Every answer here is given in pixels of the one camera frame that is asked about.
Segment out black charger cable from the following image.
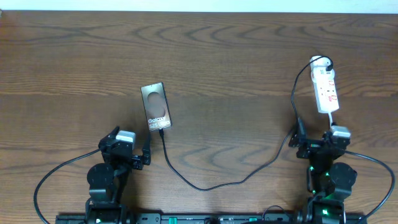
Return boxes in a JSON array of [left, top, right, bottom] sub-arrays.
[[158, 55, 335, 192]]

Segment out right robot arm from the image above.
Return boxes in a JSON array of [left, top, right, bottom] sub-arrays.
[[289, 119, 358, 223]]

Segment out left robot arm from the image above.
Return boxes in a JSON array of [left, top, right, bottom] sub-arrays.
[[85, 126, 151, 224]]

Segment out white power strip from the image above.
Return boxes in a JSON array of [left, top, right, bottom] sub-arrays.
[[310, 55, 339, 114]]

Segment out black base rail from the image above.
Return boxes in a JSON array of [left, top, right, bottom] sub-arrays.
[[55, 212, 361, 224]]

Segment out white power strip cord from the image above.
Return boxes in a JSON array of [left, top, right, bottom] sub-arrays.
[[328, 112, 347, 224]]

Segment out black left camera cable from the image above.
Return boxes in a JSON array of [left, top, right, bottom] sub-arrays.
[[32, 147, 103, 224]]

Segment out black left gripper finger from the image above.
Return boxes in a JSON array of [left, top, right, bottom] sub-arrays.
[[98, 126, 119, 148], [142, 133, 151, 166]]

